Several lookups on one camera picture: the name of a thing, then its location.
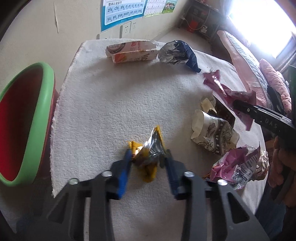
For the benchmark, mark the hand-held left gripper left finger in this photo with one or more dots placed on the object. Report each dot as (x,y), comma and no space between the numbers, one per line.
(122,176)

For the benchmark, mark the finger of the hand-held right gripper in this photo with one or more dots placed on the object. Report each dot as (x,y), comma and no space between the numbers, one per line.
(245,107)

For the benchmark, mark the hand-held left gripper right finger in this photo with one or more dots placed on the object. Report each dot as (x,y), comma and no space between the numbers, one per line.
(172,178)

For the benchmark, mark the magenta plastic wrapper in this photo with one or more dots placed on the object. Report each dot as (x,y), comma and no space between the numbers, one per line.
(222,89)

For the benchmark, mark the yellow and silver foil wrapper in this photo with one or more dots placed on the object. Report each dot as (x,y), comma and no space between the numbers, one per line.
(150,150)

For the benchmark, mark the red bin with green rim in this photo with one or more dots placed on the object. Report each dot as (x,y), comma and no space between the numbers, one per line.
(18,115)

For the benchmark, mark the person's right hand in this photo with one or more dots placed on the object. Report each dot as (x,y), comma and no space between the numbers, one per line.
(277,157)

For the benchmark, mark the black cloth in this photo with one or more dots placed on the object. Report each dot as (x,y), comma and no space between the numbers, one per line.
(276,97)

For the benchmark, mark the crumpled beige paper cup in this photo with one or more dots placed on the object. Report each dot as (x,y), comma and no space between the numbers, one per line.
(207,104)

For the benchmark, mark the printed paper cup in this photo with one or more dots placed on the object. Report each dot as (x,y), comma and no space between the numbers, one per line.
(215,136)

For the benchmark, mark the pink floral pillow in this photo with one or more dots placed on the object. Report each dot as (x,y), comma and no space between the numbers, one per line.
(275,78)

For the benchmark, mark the bed with checked sheet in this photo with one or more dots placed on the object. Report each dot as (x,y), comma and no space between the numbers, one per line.
(245,58)

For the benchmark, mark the pink snack bag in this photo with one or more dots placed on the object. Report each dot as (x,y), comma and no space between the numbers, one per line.
(231,162)

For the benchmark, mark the dark blue foil bag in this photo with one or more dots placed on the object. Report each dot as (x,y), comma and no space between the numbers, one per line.
(175,54)

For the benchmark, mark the bright window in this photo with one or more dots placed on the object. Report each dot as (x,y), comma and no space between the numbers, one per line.
(266,20)

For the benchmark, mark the red container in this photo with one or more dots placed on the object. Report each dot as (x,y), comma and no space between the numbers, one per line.
(193,26)

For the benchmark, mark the dark shelf unit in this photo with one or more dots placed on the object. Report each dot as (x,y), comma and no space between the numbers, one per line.
(208,14)

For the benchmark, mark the pink and white flattened carton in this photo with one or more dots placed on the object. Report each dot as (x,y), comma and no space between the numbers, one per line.
(131,53)

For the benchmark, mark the green chart wall poster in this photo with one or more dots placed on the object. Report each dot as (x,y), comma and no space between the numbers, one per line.
(170,5)

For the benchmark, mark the white chart wall poster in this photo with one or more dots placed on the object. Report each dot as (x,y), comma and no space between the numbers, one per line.
(153,8)

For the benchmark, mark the white wall socket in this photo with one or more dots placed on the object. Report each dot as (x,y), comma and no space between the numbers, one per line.
(122,31)
(128,26)

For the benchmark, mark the blue letter wall poster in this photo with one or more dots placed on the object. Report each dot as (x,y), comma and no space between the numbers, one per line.
(124,11)

